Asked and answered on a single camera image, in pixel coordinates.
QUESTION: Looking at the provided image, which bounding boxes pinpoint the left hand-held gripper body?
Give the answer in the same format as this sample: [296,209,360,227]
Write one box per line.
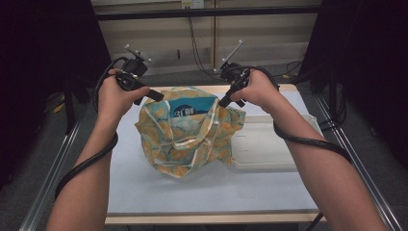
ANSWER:
[115,43,152,92]

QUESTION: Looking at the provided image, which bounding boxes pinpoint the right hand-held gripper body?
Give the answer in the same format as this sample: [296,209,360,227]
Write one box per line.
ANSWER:
[214,39,252,91]

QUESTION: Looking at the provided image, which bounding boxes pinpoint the blue snack packet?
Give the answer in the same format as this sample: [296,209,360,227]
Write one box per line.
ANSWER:
[167,95,219,118]

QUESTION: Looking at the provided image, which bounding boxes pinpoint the white plastic tray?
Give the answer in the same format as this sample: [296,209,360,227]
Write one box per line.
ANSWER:
[229,114,323,171]

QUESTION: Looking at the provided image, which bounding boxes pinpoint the teal orange patterned cloth bag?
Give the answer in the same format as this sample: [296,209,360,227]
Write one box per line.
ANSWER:
[134,86,247,179]

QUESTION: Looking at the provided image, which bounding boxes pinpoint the person's right hand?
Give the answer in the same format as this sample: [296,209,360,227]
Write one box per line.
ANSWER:
[229,67,284,115]

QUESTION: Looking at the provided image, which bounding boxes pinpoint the person's left hand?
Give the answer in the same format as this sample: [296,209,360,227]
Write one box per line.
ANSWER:
[97,67,151,122]

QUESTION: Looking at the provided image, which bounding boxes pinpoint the black horizontal bar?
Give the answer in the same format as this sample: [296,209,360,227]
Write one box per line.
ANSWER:
[94,5,321,22]

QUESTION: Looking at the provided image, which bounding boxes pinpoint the black metal stand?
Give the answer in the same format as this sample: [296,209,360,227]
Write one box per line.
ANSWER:
[62,76,100,136]

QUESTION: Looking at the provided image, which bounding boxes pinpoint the white table mat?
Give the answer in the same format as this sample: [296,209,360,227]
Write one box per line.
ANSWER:
[107,90,321,215]

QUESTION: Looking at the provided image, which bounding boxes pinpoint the black curtain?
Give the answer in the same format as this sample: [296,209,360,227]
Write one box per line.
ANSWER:
[297,0,408,167]
[0,0,120,191]

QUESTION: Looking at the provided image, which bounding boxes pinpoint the wooden table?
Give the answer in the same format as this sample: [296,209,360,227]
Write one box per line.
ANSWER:
[105,84,328,225]

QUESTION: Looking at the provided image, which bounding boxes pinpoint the black floor cable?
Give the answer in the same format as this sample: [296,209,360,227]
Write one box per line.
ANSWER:
[272,61,304,80]

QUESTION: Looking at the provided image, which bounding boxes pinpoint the black hanging wall cable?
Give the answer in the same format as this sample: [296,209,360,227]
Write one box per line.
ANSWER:
[187,15,219,80]

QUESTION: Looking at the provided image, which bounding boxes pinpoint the white wall socket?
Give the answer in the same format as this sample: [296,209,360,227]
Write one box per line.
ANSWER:
[181,0,205,10]

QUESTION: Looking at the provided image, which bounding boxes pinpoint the left hand-held gripper black cable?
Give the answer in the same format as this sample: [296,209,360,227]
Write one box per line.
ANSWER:
[54,57,129,200]

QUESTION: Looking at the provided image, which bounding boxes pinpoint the aluminium floor rail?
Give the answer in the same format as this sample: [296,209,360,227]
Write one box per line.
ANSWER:
[316,95,403,231]
[18,121,81,231]

